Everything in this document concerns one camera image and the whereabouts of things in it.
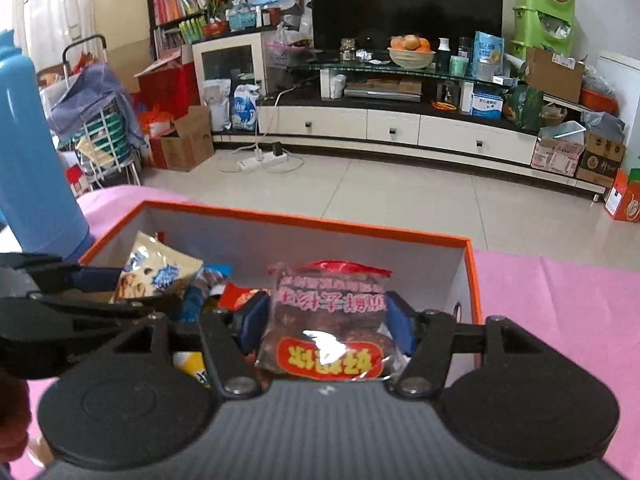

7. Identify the dark brown red-label snack packet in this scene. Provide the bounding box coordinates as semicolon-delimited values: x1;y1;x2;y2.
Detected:
254;260;412;385

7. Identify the orange white carton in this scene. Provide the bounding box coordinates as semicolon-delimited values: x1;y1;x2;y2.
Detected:
603;168;640;224

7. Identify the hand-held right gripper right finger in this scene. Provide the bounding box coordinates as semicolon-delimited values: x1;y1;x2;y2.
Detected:
385;292;543;401

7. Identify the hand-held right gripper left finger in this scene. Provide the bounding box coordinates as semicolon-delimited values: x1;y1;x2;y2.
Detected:
107;290;272;401

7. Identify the pink plastic basket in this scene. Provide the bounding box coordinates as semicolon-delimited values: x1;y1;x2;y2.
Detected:
264;41;314;69

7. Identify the white power strip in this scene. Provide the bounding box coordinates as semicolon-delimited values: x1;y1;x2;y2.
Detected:
237;152;289;172

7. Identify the folding cart with cloth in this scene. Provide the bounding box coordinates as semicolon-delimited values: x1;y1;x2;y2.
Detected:
46;34;147;190

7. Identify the blue white tissue box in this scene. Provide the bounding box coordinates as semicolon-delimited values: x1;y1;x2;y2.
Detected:
470;92;504;120

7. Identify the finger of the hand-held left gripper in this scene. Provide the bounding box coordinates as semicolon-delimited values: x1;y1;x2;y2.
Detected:
0;292;182;377
0;252;122;297

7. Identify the orange plastic basin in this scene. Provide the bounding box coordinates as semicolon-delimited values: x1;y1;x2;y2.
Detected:
579;88;619;114

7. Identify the green gift bag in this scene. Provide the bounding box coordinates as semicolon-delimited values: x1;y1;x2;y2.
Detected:
504;84;546;132

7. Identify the red gift bag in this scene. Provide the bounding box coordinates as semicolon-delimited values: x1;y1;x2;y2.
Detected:
134;59;199;117

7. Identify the green plastic storage rack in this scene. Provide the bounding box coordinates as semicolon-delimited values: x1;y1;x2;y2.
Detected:
512;0;579;62

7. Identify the dark bookshelf with books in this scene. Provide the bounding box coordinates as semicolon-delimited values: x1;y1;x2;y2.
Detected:
146;0;212;62

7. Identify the white glass-door cabinet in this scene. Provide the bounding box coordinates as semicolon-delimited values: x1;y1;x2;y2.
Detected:
192;32;267;134

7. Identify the beige blue-print cookie packet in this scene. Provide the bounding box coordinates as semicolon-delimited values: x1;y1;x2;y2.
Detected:
109;230;204;306

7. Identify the blue thermos flask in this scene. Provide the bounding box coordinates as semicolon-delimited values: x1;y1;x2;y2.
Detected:
0;29;95;264

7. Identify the bowl of oranges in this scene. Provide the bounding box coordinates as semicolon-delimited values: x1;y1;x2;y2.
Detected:
387;34;437;70

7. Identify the silver disc player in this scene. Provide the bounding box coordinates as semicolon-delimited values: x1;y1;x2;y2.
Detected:
344;84;424;99

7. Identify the white black television stand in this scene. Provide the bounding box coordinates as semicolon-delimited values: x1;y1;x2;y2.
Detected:
256;47;610;197

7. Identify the blue white bag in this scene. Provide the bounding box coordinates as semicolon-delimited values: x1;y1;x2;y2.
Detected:
232;83;262;131

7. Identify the orange cardboard box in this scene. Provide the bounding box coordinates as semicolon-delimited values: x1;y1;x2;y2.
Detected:
77;200;484;367

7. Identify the pink printed carton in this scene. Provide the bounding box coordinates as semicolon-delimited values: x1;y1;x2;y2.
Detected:
530;127;587;177

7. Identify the black television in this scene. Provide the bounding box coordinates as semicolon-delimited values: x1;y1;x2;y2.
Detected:
308;0;504;54

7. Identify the beige standing air conditioner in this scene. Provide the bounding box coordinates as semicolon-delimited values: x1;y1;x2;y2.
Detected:
92;0;152;95

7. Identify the light blue snack bag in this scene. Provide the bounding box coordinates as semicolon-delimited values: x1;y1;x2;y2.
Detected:
472;31;505;82

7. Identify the brown cardboard carton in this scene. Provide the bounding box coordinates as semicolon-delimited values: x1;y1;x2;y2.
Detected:
575;131;628;189

